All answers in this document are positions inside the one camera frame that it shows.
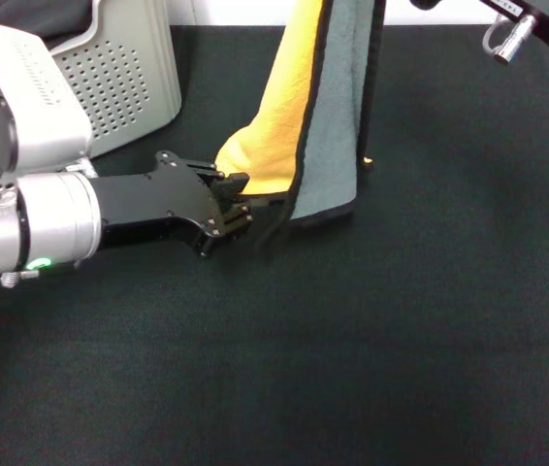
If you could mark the grey and yellow towel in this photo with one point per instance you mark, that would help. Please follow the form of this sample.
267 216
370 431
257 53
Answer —
332 121

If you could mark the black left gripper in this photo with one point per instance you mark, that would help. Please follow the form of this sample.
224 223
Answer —
158 204

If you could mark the black tablecloth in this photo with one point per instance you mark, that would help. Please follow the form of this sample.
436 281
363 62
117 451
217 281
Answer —
303 340

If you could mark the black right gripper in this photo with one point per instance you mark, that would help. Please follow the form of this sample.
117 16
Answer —
536 17

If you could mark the grey perforated storage box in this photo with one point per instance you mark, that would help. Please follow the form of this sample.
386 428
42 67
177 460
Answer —
129 82

